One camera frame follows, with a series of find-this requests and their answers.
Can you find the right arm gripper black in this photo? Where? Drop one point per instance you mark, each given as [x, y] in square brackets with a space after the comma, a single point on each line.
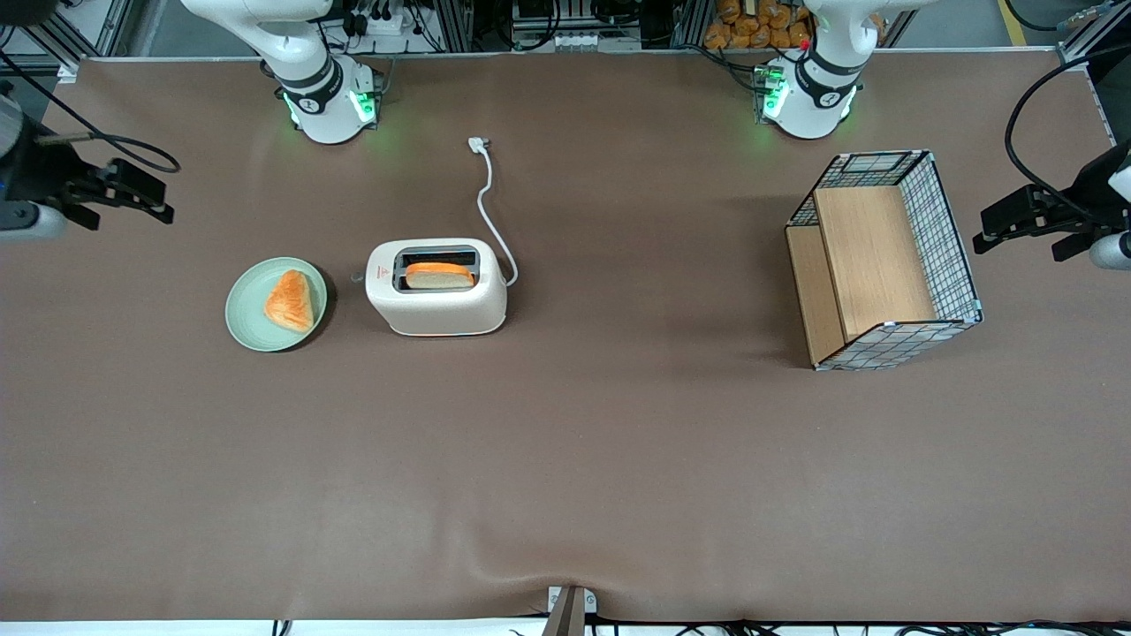
[46, 172]

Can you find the left arm gripper black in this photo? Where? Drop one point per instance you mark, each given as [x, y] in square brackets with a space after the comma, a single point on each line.
[1080, 211]

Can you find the cream two-slot toaster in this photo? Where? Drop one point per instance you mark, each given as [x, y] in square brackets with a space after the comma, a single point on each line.
[442, 309]

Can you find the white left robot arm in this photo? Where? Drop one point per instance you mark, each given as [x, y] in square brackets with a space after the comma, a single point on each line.
[808, 102]

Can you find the wooden step shelf insert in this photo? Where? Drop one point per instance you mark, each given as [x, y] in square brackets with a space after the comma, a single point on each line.
[870, 256]

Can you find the pale green round plate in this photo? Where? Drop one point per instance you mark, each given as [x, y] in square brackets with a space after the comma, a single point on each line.
[247, 309]

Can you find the triangular orange bread piece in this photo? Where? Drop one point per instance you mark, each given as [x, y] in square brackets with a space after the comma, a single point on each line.
[292, 302]

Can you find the white power strip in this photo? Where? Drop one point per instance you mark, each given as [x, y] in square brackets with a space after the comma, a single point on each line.
[380, 21]

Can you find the square toast slice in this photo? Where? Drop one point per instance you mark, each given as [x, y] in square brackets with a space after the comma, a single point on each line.
[439, 276]

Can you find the bag of bread rolls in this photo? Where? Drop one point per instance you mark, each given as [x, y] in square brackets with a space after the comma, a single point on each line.
[751, 25]

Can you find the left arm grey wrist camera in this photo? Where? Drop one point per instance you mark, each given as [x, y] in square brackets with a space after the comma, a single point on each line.
[1112, 249]

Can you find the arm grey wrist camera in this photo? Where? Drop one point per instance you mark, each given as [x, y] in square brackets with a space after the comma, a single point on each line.
[31, 223]
[1112, 249]

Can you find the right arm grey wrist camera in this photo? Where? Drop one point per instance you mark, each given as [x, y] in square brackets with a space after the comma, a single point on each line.
[31, 223]

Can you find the white table corner bracket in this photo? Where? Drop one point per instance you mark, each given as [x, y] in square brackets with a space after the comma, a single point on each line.
[69, 72]

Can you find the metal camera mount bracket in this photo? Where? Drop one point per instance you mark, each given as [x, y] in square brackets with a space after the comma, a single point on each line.
[570, 611]

